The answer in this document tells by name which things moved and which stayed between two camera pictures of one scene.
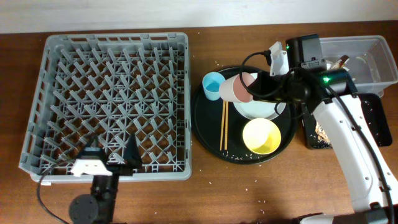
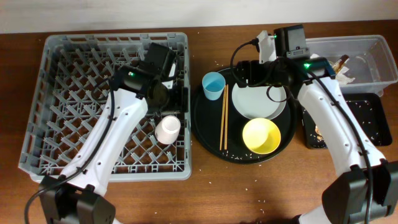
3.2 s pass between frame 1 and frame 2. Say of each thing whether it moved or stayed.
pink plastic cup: moved
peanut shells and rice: stayed
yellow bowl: stayed
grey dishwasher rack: stayed
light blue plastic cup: stayed
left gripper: moved
